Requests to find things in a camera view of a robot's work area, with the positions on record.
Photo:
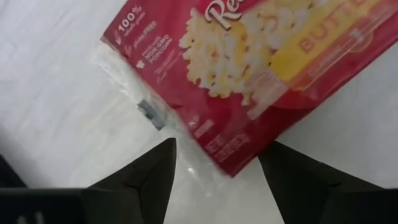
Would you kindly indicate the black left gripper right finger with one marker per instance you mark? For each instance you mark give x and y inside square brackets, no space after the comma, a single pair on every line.
[304,193]

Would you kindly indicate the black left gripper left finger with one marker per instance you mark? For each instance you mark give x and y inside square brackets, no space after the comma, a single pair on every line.
[140,186]

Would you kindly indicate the red popcorn bag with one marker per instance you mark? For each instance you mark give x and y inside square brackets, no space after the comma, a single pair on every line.
[217,77]

